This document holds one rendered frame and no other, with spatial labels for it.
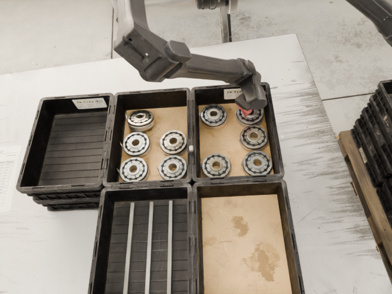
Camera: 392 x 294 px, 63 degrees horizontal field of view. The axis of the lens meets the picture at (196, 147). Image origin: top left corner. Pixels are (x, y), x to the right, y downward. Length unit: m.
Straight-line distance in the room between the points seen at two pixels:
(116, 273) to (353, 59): 2.29
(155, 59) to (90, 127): 0.71
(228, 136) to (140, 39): 0.65
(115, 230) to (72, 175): 0.29
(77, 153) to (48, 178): 0.14
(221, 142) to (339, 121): 1.31
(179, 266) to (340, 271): 0.55
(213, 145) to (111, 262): 0.54
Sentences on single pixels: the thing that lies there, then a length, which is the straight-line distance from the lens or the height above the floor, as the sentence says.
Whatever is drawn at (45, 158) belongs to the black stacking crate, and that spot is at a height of 0.83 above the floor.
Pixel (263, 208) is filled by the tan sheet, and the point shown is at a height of 0.83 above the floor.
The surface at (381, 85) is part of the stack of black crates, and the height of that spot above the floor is 0.59.
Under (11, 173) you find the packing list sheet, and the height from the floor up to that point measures 0.70.
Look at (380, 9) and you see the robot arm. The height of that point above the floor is 1.41.
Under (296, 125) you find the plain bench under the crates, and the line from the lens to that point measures 1.46.
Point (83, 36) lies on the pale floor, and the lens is 3.15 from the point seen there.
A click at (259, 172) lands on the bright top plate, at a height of 0.86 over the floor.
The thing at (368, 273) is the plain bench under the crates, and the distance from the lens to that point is 1.30.
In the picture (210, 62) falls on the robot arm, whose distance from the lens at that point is 0.89.
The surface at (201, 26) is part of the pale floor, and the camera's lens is 2.95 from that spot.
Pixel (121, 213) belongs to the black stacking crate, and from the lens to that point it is 1.18.
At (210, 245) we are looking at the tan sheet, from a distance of 1.09.
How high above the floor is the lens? 1.89
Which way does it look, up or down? 60 degrees down
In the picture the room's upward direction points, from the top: 10 degrees counter-clockwise
